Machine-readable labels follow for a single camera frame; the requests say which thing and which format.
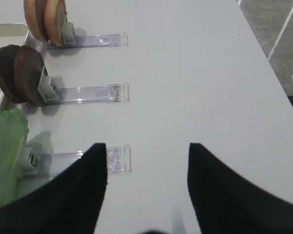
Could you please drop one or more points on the grey pusher block bottom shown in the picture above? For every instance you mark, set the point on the grey pusher block bottom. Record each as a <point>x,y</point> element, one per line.
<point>28,162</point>

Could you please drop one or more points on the grey pusher block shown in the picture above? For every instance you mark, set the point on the grey pusher block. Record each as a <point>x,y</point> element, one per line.
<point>68,33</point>
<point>48,88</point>
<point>28,162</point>

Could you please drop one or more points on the plain bun slice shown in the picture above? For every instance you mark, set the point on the plain bun slice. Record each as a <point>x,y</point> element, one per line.
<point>54,18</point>

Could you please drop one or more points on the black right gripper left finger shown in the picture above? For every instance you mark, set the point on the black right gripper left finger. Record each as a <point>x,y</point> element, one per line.
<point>68,204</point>

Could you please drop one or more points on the grey pusher block top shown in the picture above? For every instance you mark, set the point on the grey pusher block top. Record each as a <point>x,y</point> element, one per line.
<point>68,33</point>

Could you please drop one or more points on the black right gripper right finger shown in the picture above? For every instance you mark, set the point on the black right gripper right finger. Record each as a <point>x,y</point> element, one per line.
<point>226,203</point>

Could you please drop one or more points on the grey pusher block middle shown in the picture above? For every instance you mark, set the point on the grey pusher block middle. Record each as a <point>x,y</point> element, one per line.
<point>48,88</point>

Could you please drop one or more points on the sesame bun top slice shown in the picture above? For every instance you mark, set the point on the sesame bun top slice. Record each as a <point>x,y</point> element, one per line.
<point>34,16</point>

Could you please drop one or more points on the clear acrylic right rack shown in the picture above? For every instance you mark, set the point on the clear acrylic right rack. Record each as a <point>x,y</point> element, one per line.
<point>118,158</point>

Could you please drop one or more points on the green lettuce leaf in rack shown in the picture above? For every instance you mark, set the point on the green lettuce leaf in rack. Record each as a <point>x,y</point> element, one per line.
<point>13,136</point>

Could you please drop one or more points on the brown meat patty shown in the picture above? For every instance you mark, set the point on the brown meat patty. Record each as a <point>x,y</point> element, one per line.
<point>28,68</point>
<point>7,81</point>

